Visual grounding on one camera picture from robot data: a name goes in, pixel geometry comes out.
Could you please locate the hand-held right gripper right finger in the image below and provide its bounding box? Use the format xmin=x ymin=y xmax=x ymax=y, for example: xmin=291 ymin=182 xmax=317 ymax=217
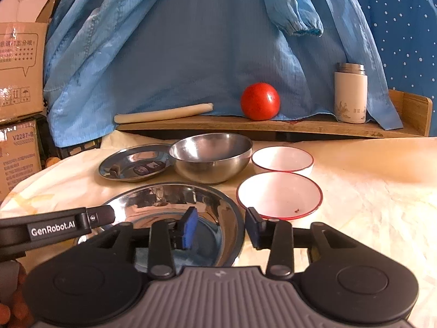
xmin=246 ymin=207 xmax=356 ymax=279

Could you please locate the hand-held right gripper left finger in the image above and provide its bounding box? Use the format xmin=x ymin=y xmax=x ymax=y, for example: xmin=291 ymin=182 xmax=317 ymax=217
xmin=78 ymin=207 xmax=199 ymax=279

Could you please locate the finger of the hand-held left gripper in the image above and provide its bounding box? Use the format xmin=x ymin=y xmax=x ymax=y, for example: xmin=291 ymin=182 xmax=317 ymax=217
xmin=85 ymin=206 xmax=117 ymax=230

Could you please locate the large steel plate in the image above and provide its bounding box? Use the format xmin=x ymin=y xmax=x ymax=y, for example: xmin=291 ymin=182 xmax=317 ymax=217
xmin=74 ymin=182 xmax=245 ymax=268

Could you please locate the white bowl with red rim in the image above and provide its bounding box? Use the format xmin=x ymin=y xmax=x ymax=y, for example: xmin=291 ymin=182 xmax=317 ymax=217
xmin=236 ymin=171 xmax=323 ymax=221
xmin=251 ymin=146 xmax=315 ymax=177

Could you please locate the steel bowl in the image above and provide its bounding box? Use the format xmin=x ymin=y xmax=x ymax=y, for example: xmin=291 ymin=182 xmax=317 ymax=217
xmin=169 ymin=133 xmax=253 ymax=184

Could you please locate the person's left hand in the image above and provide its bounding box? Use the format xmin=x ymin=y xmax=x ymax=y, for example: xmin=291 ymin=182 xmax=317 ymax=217
xmin=0 ymin=265 xmax=35 ymax=328

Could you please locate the small steel plate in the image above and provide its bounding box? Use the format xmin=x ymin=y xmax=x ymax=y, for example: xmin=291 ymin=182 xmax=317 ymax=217
xmin=99 ymin=143 xmax=176 ymax=183

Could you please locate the black plastic crate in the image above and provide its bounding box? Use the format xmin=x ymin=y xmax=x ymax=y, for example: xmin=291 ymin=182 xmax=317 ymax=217
xmin=34 ymin=114 xmax=104 ymax=160

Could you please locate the wooden shelf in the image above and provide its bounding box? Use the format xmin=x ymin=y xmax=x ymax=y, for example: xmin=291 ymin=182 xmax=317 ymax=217
xmin=116 ymin=89 xmax=433 ymax=140

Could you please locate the pale rolled stick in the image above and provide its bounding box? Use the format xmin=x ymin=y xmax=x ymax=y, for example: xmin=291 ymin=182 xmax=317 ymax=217
xmin=114 ymin=102 xmax=214 ymax=124

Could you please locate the red tomato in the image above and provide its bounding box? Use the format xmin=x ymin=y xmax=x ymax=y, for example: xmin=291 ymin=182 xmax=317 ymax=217
xmin=240 ymin=82 xmax=281 ymax=121

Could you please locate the cardboard box with open flap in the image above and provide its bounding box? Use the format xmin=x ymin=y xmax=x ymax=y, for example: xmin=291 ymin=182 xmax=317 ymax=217
xmin=0 ymin=0 xmax=57 ymax=126

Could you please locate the white thermos cup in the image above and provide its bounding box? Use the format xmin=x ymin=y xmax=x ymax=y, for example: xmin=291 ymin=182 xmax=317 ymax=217
xmin=334 ymin=62 xmax=368 ymax=124

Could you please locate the light blue garment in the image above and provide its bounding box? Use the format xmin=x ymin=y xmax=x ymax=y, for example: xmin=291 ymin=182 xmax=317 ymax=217
xmin=44 ymin=0 xmax=403 ymax=131

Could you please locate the blue dotted cloth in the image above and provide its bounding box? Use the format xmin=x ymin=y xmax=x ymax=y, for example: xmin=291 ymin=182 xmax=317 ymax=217
xmin=345 ymin=0 xmax=437 ymax=110

